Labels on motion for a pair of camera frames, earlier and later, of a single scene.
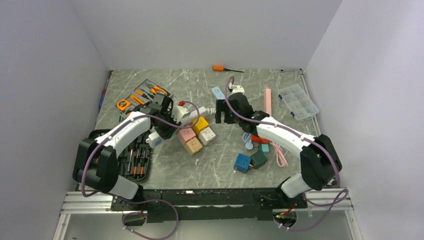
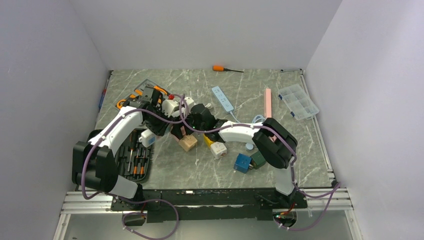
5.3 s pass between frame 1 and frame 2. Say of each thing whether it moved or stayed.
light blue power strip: stayed
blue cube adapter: stayed
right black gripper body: moved
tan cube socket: moved
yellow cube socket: moved
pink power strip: stayed
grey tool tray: stayed
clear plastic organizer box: stayed
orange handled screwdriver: stayed
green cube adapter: stayed
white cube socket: moved
